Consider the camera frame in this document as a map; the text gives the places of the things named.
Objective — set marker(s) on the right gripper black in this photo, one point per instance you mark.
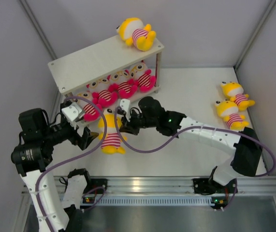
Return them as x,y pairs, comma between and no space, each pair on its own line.
127,127

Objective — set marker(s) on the pink plush shelf left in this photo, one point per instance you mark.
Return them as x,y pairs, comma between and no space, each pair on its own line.
91,113

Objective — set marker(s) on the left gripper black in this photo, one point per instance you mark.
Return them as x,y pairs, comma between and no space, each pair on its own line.
81,142

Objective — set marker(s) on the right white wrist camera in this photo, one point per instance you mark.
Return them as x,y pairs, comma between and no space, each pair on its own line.
123,108

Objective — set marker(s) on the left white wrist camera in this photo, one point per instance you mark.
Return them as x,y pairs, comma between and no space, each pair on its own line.
73,112

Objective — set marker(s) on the white two-tier shelf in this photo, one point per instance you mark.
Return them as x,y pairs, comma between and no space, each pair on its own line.
76,70

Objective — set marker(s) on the pink plush shelf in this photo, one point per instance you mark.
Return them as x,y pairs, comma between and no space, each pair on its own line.
100,93
91,113

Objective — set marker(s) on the white slotted cable duct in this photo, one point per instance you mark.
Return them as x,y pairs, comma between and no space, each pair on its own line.
147,201

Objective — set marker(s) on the left corner aluminium post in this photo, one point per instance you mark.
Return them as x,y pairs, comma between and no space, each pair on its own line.
37,27

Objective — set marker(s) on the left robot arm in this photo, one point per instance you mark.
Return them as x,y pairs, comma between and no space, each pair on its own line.
32,158

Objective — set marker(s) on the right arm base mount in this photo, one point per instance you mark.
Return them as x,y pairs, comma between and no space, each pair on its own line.
208,187

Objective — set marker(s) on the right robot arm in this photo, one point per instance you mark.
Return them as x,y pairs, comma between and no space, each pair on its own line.
241,144

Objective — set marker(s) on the pink plush with glasses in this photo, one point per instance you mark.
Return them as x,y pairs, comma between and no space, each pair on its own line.
121,82

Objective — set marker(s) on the yellow frog plush front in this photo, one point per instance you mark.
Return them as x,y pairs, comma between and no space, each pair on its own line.
111,142

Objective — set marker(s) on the yellow plush on shelf top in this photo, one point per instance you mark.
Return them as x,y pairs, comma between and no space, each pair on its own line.
134,33

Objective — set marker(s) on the aluminium front rail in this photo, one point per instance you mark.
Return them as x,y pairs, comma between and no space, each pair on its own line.
184,185

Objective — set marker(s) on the right corner aluminium post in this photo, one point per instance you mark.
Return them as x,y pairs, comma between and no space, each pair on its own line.
255,34

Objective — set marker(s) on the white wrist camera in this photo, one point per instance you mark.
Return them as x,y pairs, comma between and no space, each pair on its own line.
73,112
123,108

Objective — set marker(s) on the corner aluminium post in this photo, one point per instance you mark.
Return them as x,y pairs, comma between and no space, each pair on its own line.
37,27
255,34

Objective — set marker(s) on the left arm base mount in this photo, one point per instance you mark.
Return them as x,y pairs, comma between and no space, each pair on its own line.
93,192

